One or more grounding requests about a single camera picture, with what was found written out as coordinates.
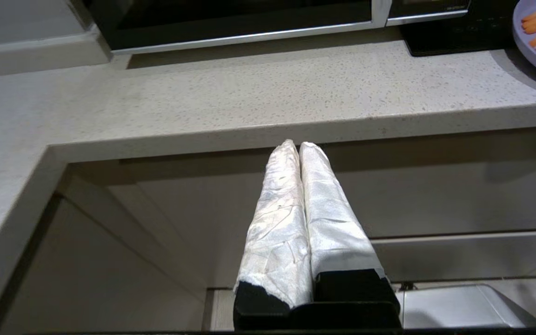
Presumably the black induction cooktop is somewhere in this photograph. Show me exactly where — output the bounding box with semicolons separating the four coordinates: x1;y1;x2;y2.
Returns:
398;0;521;58

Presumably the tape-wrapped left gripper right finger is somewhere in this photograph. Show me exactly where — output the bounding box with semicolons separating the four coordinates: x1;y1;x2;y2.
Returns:
294;142;403;331

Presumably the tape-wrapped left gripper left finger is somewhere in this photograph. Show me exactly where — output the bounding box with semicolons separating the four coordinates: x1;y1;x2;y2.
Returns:
233;139;315;332

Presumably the silver Panasonic microwave oven body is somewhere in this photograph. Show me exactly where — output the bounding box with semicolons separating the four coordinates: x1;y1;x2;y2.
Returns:
383;0;472;27

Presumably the grey robot chassis cover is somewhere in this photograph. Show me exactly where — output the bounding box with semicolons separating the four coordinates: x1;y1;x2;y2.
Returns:
396;284;536;329

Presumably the dark glass microwave door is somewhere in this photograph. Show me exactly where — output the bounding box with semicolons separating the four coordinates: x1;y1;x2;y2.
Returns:
82;0;392;55

